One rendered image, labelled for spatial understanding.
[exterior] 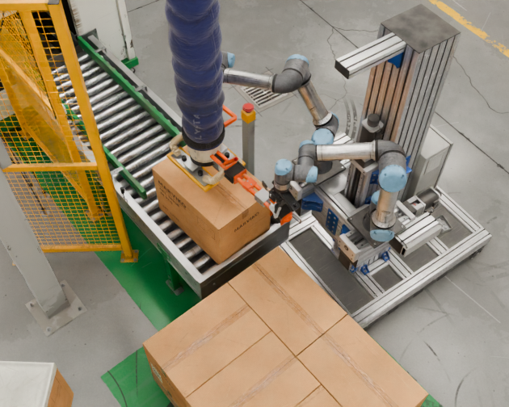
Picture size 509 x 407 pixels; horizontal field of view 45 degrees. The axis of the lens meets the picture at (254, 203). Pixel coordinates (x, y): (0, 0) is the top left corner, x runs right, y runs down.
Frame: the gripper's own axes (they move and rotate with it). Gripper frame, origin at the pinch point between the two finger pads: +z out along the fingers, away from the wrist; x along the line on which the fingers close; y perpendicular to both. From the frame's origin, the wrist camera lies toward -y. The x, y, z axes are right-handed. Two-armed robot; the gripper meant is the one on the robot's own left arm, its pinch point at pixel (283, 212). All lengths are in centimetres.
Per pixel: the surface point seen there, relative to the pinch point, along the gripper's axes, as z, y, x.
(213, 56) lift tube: -68, 48, 0
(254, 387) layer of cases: 71, -37, 52
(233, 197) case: 30, 42, -2
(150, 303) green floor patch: 125, 67, 52
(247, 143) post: 50, 81, -47
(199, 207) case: 30, 49, 17
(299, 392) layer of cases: 71, -55, 36
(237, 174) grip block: -1.5, 33.0, 1.7
